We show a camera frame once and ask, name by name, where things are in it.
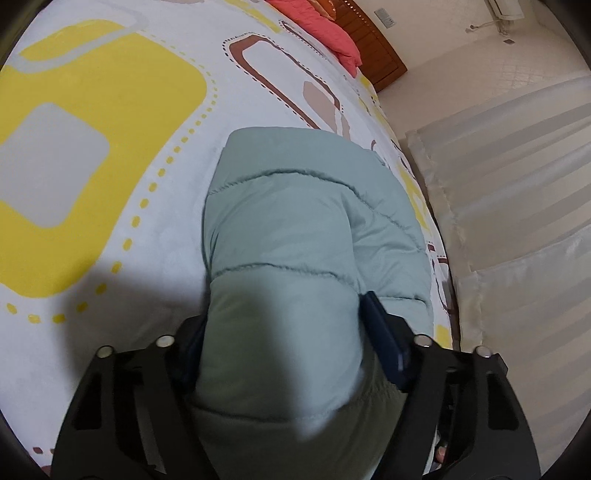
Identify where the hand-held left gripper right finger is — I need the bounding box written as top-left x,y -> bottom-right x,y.
362,290 -> 542,480

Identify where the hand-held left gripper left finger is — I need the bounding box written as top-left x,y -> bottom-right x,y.
50,315 -> 219,480

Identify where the light green puffer jacket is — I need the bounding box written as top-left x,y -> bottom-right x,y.
187,127 -> 437,480

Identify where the white curtain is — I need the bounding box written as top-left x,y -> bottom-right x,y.
404,74 -> 591,480

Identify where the patterned bed sheet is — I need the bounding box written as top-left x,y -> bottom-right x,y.
0,0 -> 462,480

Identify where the wooden headboard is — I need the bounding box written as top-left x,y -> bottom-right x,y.
339,0 -> 409,92

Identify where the red quilt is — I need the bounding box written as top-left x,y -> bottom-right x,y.
268,0 -> 363,77

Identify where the orange patterned pillow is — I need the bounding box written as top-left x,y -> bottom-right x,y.
311,0 -> 343,20

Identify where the white air conditioner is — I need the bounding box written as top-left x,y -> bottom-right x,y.
487,0 -> 528,20

